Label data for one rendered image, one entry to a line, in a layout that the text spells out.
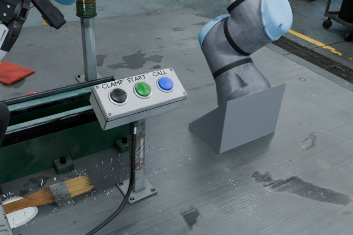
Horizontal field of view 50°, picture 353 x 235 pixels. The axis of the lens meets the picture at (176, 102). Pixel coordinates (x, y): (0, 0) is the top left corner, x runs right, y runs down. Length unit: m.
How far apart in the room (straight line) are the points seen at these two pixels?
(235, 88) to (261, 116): 0.11
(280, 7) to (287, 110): 0.39
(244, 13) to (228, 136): 0.31
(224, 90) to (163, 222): 0.38
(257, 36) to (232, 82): 0.13
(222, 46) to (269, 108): 0.21
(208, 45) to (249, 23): 0.14
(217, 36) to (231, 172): 0.35
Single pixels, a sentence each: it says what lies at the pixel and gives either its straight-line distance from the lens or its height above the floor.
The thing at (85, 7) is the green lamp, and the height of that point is 1.06.
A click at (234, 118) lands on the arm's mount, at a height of 0.90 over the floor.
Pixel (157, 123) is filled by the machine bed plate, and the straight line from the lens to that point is 1.08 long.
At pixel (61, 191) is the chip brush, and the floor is 0.81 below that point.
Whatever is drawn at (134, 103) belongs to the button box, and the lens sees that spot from 0.68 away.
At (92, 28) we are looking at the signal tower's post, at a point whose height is 0.99.
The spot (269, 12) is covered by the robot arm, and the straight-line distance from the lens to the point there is 0.92.
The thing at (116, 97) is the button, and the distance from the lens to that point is 0.67.
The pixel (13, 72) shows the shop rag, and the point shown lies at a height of 0.81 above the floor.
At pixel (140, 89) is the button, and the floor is 1.07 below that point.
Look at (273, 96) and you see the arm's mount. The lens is 1.02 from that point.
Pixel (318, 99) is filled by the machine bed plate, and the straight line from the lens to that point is 1.35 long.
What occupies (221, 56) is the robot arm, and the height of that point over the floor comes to 1.01.
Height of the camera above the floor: 1.41
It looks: 31 degrees down
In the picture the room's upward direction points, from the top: 4 degrees clockwise
